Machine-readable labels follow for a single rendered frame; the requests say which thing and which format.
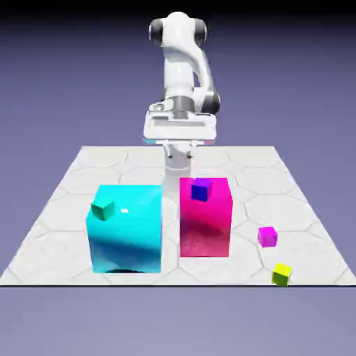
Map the large pink box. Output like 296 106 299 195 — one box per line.
179 177 234 259

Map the small yellow cube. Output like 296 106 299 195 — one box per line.
271 262 293 288

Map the large cyan box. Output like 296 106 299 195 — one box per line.
85 184 163 275

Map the small purple cube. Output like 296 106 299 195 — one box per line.
191 177 213 203

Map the small green cube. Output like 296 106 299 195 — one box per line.
90 199 115 223

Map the small magenta cube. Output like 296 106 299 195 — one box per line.
257 225 278 249

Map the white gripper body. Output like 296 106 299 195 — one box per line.
143 110 218 146

